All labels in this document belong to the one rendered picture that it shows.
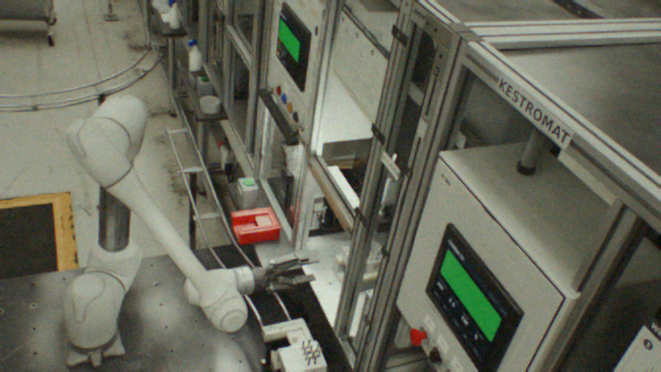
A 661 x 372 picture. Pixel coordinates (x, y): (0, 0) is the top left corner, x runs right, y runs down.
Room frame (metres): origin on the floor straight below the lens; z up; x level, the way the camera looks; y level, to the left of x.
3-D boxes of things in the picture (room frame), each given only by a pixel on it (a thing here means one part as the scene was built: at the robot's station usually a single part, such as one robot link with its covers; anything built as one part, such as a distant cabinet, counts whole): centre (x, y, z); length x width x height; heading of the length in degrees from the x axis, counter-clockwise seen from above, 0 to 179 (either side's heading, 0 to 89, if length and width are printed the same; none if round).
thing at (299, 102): (1.95, 0.10, 1.60); 0.42 x 0.29 x 0.46; 28
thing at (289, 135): (1.89, 0.22, 1.37); 0.36 x 0.04 x 0.04; 28
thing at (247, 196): (1.90, 0.30, 0.97); 0.08 x 0.08 x 0.12; 28
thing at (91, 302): (1.34, 0.71, 0.85); 0.18 x 0.16 x 0.22; 0
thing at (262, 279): (1.44, 0.16, 1.01); 0.09 x 0.07 x 0.08; 118
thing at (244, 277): (1.41, 0.22, 1.01); 0.09 x 0.06 x 0.09; 28
